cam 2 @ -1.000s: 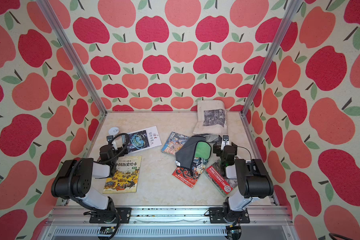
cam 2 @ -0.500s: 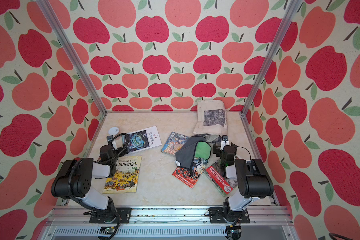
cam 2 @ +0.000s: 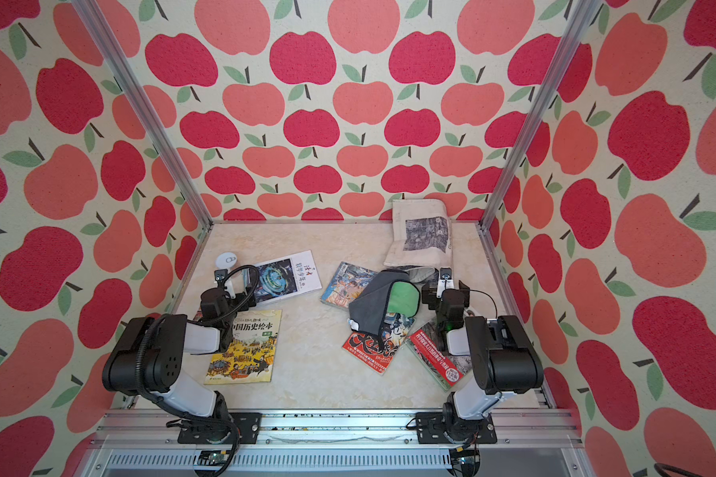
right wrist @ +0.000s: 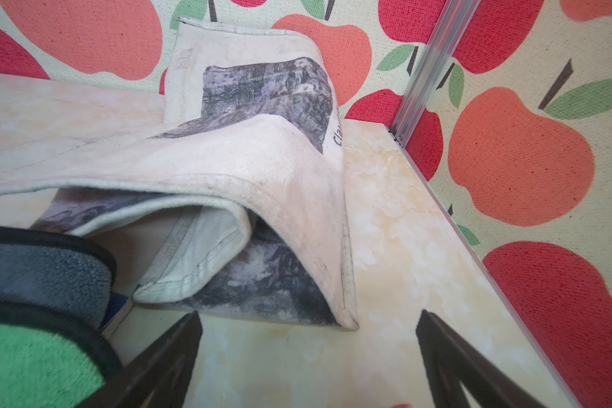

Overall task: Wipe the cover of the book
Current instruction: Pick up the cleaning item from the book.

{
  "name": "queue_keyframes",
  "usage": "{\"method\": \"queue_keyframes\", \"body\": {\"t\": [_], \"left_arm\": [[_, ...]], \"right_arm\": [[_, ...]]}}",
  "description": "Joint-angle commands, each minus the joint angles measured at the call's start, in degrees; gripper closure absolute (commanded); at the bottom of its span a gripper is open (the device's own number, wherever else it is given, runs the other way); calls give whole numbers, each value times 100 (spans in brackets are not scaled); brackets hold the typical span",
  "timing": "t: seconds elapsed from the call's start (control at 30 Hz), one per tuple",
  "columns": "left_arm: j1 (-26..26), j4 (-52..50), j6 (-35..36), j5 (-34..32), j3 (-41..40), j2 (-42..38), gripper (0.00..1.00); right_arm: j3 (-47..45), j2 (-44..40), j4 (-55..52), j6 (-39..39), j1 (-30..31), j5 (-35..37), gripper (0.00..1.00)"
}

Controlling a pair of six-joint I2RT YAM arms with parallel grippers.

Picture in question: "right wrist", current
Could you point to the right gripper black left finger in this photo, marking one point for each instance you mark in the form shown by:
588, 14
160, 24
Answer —
158, 377

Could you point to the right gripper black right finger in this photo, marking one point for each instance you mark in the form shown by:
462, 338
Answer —
454, 369

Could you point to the grey green microfibre cloth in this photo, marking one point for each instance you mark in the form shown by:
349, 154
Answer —
54, 293

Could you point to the cream printed canvas bag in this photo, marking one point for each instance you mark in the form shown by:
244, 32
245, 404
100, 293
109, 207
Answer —
251, 152

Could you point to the right rear aluminium corner post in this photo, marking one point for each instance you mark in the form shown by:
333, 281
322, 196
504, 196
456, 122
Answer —
447, 34

